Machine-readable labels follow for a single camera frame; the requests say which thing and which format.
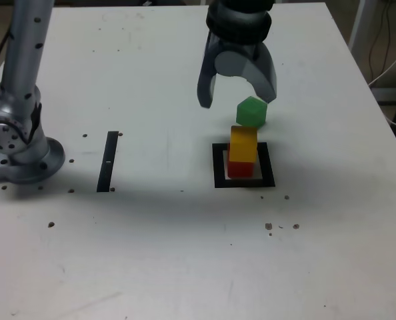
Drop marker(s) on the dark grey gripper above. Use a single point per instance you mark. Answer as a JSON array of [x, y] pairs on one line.
[[241, 46]]

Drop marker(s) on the green cube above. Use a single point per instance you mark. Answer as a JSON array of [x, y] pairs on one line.
[[249, 113]]

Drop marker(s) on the yellow cube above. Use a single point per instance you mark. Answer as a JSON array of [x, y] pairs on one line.
[[243, 143]]

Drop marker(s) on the red cube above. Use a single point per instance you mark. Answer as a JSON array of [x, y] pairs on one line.
[[239, 170]]

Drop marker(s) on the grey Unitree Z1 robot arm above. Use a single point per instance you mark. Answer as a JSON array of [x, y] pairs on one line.
[[21, 66]]

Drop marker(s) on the black tape square outline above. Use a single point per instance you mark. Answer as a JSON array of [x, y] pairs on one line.
[[268, 166]]

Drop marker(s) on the black tape strip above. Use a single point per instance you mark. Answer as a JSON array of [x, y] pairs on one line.
[[107, 150]]

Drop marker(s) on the white metal frame post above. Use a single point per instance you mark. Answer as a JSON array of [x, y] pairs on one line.
[[357, 26]]

